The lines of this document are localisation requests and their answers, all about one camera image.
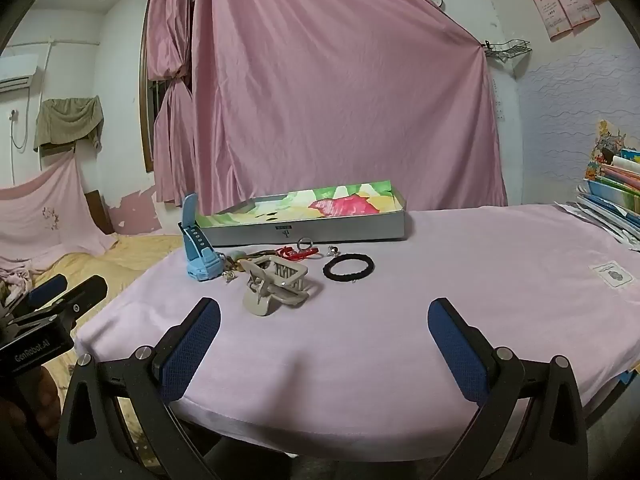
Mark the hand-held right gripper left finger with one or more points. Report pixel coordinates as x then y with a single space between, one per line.
192 345

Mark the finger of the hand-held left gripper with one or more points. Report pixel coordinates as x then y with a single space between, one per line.
47 288
85 292

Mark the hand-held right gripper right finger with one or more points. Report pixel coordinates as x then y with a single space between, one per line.
457 350

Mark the blue wrist watch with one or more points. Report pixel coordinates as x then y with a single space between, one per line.
197 250

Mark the beige hair claw clip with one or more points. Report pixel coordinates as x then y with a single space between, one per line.
270 285

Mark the floral printed grey box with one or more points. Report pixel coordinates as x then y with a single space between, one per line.
325 210

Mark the person's left hand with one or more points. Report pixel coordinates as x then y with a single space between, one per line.
47 390

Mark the crumpled pink cloth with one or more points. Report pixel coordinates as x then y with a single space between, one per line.
15 272

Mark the yellow blanket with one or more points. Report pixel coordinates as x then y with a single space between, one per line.
125 255

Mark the pink tablecloth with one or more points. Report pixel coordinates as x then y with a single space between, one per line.
400 320

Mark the pink embroidered sheet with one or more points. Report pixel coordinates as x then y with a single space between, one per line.
45 210

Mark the dark wooden board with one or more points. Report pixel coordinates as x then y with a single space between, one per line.
97 210

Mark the olive green cloth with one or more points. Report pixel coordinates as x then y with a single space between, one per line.
65 120

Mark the white cloth label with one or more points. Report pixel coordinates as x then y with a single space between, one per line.
611 274

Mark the tied pink curtain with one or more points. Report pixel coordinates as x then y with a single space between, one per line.
170 110

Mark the white air conditioner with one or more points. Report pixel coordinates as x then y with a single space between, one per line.
17 72

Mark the stack of colourful books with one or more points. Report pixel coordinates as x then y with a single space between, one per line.
615 185

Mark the large pink curtain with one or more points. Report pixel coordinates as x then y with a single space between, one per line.
340 85

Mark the wooden window frame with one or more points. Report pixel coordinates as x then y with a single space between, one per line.
146 125

